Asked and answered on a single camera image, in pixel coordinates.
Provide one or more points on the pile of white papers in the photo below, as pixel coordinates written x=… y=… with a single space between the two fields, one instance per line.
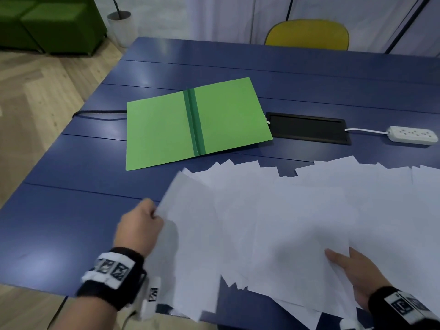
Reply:
x=292 y=209

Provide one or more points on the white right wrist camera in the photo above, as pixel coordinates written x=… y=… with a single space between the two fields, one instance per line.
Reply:
x=350 y=325

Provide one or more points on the thin black partition post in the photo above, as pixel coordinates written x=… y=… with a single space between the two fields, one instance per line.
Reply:
x=290 y=8

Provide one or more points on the thick black partition post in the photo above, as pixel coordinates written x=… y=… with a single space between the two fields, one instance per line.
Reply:
x=409 y=25

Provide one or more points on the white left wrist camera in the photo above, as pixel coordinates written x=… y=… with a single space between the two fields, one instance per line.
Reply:
x=149 y=295

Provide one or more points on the green sofa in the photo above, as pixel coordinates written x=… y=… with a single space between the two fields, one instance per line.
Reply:
x=51 y=27

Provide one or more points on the person's left hand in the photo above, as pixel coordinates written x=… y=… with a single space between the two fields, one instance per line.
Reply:
x=137 y=230

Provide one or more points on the white curtain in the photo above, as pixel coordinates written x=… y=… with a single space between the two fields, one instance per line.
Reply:
x=223 y=17

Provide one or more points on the green folder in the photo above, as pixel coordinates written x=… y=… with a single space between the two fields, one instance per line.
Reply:
x=158 y=134

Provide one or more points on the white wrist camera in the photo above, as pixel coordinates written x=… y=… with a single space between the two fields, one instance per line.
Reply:
x=350 y=325
x=149 y=295

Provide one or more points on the white plant pot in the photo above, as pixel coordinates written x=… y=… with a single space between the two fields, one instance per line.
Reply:
x=122 y=30

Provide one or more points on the white power strip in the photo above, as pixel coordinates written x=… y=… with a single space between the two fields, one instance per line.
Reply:
x=412 y=135

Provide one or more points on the yellow chair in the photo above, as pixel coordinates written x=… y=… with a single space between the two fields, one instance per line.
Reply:
x=309 y=34

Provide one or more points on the person's right hand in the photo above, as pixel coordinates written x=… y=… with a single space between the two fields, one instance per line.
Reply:
x=361 y=278

